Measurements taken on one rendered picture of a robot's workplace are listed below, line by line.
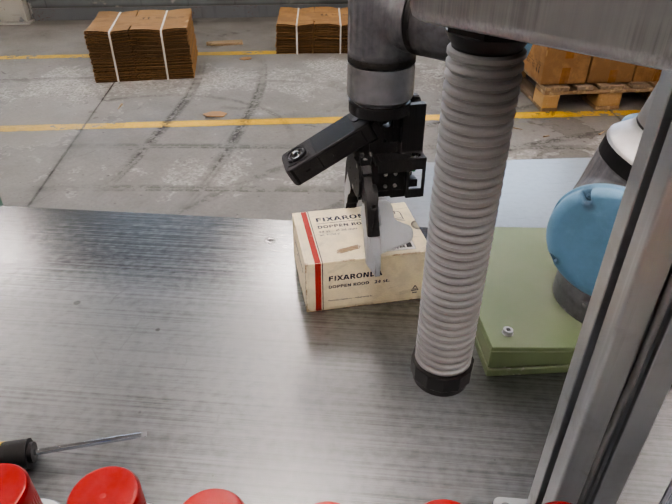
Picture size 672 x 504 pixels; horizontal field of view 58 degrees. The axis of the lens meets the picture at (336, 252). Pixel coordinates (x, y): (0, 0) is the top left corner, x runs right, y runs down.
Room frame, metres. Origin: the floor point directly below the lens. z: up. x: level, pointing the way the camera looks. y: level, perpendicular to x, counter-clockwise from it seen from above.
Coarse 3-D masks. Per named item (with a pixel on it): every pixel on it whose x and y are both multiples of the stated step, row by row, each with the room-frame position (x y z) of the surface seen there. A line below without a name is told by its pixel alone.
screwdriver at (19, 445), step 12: (144, 432) 0.39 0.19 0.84; (0, 444) 0.36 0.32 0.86; (12, 444) 0.36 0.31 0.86; (24, 444) 0.36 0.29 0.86; (36, 444) 0.37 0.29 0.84; (72, 444) 0.37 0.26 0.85; (84, 444) 0.37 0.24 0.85; (96, 444) 0.37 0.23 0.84; (0, 456) 0.35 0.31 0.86; (12, 456) 0.35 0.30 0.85; (24, 456) 0.35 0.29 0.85; (36, 456) 0.36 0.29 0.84; (24, 468) 0.35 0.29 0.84
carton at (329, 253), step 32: (320, 224) 0.68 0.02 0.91; (352, 224) 0.68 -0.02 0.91; (416, 224) 0.68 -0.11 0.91; (320, 256) 0.60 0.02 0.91; (352, 256) 0.60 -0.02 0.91; (384, 256) 0.60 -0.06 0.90; (416, 256) 0.61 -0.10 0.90; (320, 288) 0.59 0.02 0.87; (352, 288) 0.60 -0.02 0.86; (384, 288) 0.60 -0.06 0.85; (416, 288) 0.61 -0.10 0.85
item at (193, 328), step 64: (0, 256) 0.71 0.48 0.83; (64, 256) 0.71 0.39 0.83; (128, 256) 0.71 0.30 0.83; (192, 256) 0.71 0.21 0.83; (256, 256) 0.71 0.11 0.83; (0, 320) 0.57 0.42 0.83; (64, 320) 0.57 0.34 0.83; (128, 320) 0.57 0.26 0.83; (192, 320) 0.57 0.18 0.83; (256, 320) 0.57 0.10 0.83; (320, 320) 0.57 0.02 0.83; (384, 320) 0.57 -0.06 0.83; (0, 384) 0.46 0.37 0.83; (64, 384) 0.46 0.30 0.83; (128, 384) 0.46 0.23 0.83; (192, 384) 0.46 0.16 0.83; (256, 384) 0.46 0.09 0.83; (320, 384) 0.46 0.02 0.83; (384, 384) 0.46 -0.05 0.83; (512, 384) 0.46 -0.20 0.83; (128, 448) 0.38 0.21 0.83; (192, 448) 0.38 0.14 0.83; (256, 448) 0.38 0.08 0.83; (320, 448) 0.38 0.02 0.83; (384, 448) 0.38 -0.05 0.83; (448, 448) 0.38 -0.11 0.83; (512, 448) 0.38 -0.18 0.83
